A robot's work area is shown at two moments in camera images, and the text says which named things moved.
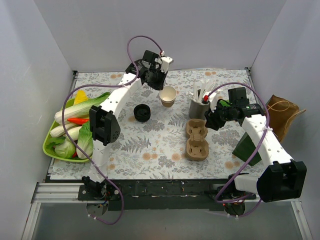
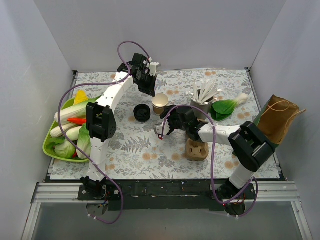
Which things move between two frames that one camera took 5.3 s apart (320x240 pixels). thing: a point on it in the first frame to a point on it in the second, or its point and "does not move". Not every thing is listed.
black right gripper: x=213 y=120 to x=172 y=121
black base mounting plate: x=155 y=195 does not move
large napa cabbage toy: x=81 y=110 does not move
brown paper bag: x=282 y=114 does not move
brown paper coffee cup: x=167 y=96 to x=159 y=102
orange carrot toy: x=79 y=121 does not move
